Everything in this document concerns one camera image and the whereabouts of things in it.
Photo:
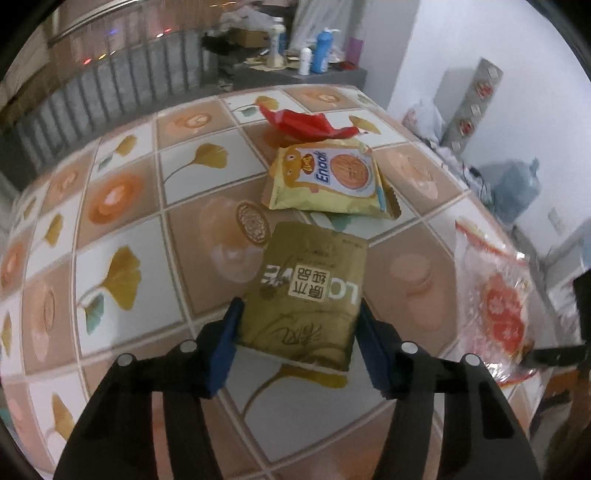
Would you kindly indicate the small white bottle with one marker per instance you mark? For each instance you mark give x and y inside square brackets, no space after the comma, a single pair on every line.
[304,62]

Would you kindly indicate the red crumpled wrapper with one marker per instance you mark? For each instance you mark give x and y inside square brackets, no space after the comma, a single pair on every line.
[300,122]

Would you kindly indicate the grey box with red stickers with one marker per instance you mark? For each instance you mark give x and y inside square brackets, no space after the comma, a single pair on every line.
[475,106]

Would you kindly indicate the wall socket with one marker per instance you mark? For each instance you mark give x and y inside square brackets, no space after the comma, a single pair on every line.
[556,220]

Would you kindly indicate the grey metal railing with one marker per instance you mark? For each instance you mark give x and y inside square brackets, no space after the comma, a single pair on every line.
[92,87]

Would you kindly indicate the gold foil packet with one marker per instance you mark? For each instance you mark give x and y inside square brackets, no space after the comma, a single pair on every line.
[304,295]

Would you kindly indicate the round brown biscuit wrapper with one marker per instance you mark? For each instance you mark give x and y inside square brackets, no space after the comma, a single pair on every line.
[253,224]

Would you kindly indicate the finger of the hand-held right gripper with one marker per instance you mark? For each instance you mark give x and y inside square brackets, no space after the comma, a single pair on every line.
[554,356]

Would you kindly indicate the blue water jug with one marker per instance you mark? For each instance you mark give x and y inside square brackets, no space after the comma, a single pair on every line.
[515,189]

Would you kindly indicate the white hanging cloth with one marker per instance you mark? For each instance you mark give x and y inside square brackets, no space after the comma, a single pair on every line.
[316,18]

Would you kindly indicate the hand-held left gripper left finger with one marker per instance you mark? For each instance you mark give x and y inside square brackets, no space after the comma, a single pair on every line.
[226,346]

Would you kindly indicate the grey cabinet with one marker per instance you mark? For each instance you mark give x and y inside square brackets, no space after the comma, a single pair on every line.
[300,79]

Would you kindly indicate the yellow snack packet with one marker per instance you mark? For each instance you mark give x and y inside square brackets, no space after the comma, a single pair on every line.
[323,180]

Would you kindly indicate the cardboard box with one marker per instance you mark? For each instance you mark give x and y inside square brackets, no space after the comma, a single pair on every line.
[247,38]

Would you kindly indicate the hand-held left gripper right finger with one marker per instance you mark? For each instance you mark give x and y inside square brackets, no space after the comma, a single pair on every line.
[374,350]

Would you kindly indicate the blue bottle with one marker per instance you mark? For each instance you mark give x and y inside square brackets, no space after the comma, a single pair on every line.
[321,53]

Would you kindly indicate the pink cup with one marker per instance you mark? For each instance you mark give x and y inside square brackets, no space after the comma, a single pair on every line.
[354,50]

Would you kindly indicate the clear red white plastic bag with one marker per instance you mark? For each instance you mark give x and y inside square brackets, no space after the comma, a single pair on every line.
[501,304]

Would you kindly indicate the clear pump bottle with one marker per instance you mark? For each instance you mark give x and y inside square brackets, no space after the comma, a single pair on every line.
[277,46]

